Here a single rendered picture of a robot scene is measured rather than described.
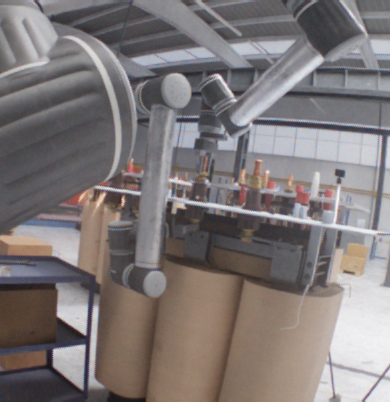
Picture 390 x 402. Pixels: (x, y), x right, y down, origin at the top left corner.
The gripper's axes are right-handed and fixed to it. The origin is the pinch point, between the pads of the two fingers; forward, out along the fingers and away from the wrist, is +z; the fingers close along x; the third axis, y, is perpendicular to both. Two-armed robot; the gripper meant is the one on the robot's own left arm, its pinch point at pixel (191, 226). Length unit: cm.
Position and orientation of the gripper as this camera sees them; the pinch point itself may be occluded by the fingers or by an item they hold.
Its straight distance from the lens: 175.4
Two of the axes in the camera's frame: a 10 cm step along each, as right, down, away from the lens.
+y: -0.2, -9.9, -1.4
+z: 8.3, -0.9, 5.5
